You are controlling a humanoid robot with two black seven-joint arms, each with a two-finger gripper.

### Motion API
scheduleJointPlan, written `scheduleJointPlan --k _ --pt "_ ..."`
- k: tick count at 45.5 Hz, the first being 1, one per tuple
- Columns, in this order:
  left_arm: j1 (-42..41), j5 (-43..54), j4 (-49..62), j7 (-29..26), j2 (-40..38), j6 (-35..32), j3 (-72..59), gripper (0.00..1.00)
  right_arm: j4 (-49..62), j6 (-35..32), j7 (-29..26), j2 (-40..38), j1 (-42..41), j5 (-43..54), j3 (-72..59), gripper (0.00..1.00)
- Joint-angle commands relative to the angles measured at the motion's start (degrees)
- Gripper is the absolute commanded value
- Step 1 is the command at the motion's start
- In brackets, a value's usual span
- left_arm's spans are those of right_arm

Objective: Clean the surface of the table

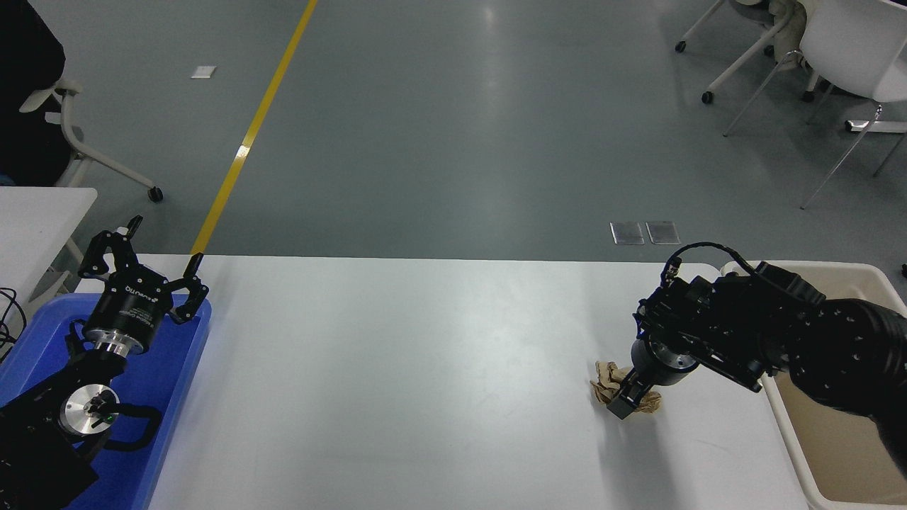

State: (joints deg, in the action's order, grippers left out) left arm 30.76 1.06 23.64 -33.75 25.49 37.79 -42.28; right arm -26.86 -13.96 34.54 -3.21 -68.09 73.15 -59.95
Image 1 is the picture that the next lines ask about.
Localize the white metal foot bar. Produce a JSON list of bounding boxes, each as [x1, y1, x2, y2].
[[845, 119, 907, 135]]

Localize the beige garment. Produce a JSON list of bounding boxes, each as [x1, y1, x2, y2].
[[730, 0, 810, 70]]

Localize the white wheeled office chair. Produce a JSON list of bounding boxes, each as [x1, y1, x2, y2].
[[20, 76, 164, 204]]

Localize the tan paper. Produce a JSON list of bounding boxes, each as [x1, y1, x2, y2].
[[590, 361, 663, 417]]

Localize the thin black cable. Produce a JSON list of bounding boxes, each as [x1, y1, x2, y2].
[[0, 287, 28, 362]]

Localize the white shell chair metal legs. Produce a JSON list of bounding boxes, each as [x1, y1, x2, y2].
[[723, 0, 907, 210]]

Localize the white chair with casters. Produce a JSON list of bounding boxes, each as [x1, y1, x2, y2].
[[675, 0, 816, 106]]

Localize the seated person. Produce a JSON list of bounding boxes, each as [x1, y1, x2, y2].
[[0, 0, 72, 186]]

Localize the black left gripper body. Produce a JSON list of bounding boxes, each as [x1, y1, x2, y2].
[[84, 269, 175, 351]]

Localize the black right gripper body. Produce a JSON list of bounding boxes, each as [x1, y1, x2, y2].
[[629, 339, 694, 389]]

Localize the white side table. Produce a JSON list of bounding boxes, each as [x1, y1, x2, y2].
[[0, 186, 98, 316]]

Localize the large pale plastic bin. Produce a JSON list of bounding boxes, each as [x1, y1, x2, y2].
[[721, 260, 907, 510]]

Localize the blue plastic tray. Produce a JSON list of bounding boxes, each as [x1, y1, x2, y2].
[[0, 294, 212, 510]]

